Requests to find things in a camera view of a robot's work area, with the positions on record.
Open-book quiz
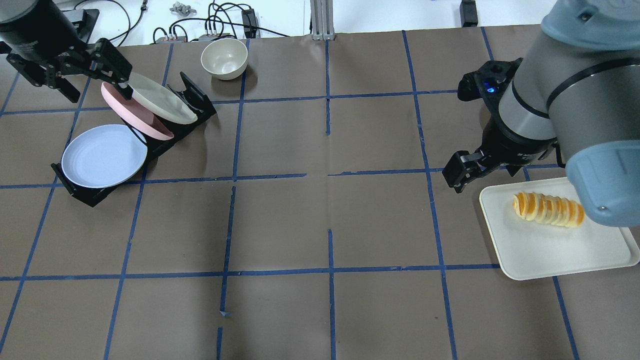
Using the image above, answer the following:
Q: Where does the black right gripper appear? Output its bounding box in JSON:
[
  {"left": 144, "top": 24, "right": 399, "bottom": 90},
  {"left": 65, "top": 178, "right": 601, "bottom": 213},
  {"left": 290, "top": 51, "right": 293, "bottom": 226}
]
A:
[{"left": 442, "top": 59, "right": 557, "bottom": 194}]

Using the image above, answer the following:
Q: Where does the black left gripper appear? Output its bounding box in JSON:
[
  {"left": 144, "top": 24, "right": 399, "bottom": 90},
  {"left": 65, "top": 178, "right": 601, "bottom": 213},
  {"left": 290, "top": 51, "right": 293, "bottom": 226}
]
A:
[{"left": 6, "top": 38, "right": 133, "bottom": 103}]

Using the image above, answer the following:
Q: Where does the blue plate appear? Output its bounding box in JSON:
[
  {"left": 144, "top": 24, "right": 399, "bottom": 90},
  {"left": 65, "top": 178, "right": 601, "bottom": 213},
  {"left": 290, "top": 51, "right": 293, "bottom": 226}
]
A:
[{"left": 61, "top": 124, "right": 147, "bottom": 189}]

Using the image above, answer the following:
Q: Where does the spiral orange bread roll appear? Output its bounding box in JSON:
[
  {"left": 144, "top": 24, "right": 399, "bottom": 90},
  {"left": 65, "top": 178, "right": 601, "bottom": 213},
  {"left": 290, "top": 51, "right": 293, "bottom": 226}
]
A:
[{"left": 512, "top": 192, "right": 586, "bottom": 228}]

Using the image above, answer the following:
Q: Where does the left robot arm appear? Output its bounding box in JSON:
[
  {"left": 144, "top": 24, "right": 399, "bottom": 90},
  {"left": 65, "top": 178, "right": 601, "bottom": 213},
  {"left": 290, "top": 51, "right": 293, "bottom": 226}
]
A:
[{"left": 0, "top": 0, "right": 133, "bottom": 103}]

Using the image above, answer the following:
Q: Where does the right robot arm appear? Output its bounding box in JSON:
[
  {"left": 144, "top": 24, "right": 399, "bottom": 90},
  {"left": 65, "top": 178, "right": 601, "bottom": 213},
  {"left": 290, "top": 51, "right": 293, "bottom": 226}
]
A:
[{"left": 442, "top": 0, "right": 640, "bottom": 227}]

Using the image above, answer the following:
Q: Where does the cream plate in rack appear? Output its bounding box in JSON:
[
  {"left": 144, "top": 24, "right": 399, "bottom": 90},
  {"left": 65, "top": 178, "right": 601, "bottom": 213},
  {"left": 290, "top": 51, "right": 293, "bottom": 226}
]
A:
[{"left": 128, "top": 71, "right": 198, "bottom": 125}]

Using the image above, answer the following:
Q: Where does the pink plate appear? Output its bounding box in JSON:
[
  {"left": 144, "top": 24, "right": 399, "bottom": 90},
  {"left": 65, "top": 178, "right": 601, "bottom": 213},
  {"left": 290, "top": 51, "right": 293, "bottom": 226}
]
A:
[{"left": 100, "top": 82, "right": 174, "bottom": 141}]

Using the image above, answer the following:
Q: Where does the black plate rack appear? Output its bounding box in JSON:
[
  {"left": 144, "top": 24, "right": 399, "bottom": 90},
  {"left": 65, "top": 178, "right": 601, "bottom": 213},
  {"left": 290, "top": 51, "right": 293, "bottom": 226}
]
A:
[{"left": 51, "top": 71, "right": 217, "bottom": 207}]

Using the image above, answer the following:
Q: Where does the white rectangular tray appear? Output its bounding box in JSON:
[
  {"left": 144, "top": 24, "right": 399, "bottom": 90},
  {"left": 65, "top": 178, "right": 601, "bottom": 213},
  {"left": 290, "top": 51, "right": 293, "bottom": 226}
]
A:
[{"left": 478, "top": 177, "right": 640, "bottom": 281}]

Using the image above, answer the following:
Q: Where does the cream bowl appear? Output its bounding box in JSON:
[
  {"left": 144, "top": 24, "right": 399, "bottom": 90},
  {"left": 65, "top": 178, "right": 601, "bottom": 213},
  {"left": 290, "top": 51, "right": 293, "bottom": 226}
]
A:
[{"left": 199, "top": 38, "right": 249, "bottom": 81}]

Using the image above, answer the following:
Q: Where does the black power adapter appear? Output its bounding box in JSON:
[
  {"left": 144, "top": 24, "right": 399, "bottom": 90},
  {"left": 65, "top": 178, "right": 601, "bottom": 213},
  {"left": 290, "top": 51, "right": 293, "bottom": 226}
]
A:
[{"left": 459, "top": 0, "right": 479, "bottom": 28}]

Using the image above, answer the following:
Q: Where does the black power brick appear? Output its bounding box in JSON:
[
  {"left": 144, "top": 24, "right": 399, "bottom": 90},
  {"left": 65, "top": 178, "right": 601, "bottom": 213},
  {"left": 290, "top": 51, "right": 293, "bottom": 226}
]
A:
[{"left": 241, "top": 8, "right": 259, "bottom": 39}]

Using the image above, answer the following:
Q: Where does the brown paper table cover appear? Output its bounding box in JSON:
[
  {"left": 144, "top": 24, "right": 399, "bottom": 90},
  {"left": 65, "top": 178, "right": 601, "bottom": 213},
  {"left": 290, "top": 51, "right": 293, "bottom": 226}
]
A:
[{"left": 1, "top": 25, "right": 639, "bottom": 360}]

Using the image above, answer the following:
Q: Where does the aluminium frame post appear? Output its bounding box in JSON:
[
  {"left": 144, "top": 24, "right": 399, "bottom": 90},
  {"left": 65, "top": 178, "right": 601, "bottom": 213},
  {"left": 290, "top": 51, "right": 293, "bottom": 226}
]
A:
[{"left": 310, "top": 0, "right": 336, "bottom": 41}]

